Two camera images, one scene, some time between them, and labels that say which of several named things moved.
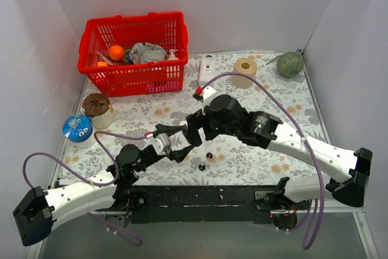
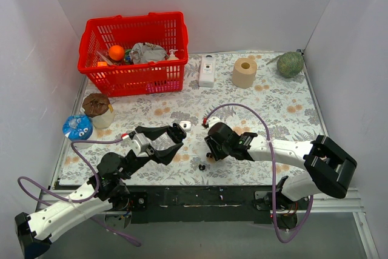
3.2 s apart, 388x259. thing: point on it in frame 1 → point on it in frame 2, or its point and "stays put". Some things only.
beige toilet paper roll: [246, 65] stays put
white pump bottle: [172, 56] stays put
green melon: [290, 64] stays put
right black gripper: [194, 130] → [212, 147]
